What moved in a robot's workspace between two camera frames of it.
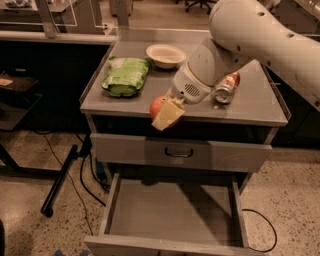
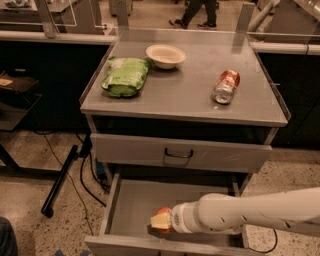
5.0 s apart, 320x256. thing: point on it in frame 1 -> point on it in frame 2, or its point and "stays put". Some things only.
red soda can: (226, 88) stays put
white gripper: (185, 86) -> (179, 218)
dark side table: (16, 99) stays put
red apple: (154, 109) -> (164, 210)
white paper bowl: (165, 56) stays put
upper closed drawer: (181, 153) stays put
